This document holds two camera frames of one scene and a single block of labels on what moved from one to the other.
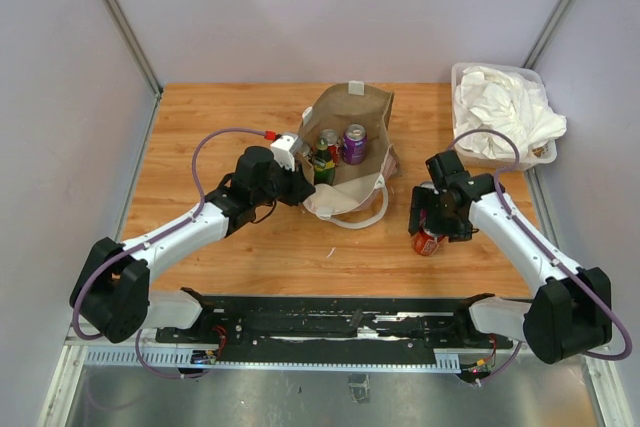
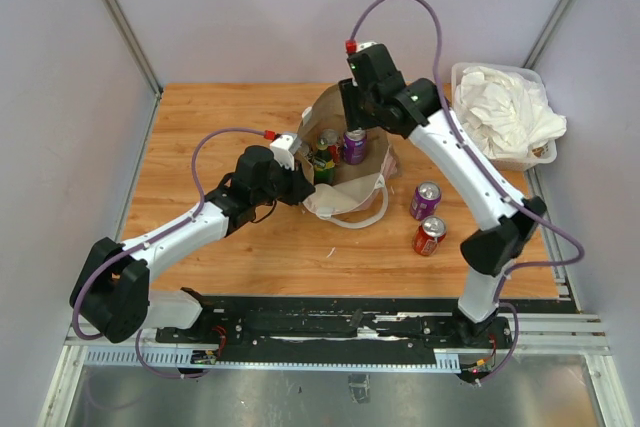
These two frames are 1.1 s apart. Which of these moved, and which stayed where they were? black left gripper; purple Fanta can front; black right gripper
Moved: black right gripper
Stayed: black left gripper; purple Fanta can front
